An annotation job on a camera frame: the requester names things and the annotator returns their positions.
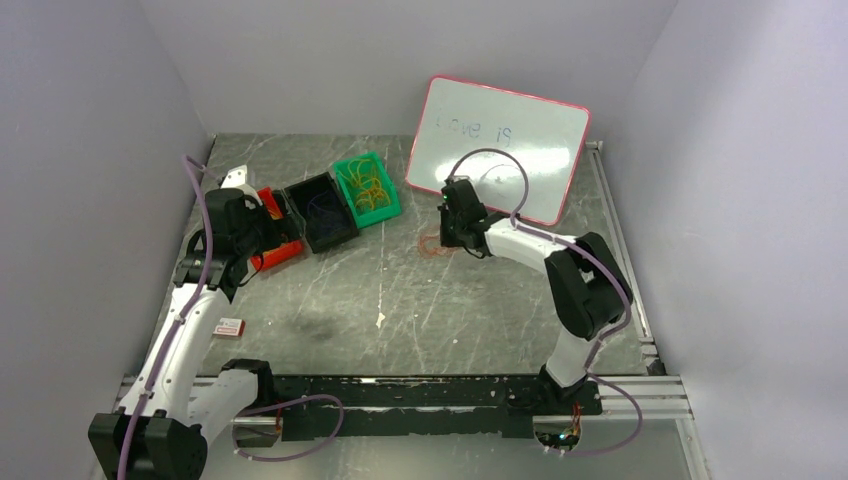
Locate orange cables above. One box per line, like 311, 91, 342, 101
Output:
417, 230, 454, 261

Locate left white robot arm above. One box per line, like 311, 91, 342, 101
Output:
88, 186, 300, 479

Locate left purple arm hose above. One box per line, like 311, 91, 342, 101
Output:
116, 154, 346, 480

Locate small red white box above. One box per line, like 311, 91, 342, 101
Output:
213, 318, 246, 338

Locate black plastic bin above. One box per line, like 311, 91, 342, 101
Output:
283, 172, 359, 254

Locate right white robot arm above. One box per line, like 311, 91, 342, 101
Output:
438, 179, 633, 414

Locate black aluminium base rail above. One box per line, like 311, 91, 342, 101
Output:
112, 370, 690, 446

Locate pink framed whiteboard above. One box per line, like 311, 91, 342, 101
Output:
406, 76, 592, 226

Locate purple cables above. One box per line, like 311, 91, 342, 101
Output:
301, 193, 346, 237

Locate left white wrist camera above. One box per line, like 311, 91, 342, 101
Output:
220, 164, 260, 201

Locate green plastic bin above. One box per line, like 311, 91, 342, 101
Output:
332, 152, 402, 229

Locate orange cable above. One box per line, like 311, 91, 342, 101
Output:
341, 158, 393, 213

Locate red plastic bin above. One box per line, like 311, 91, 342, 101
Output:
251, 187, 304, 272

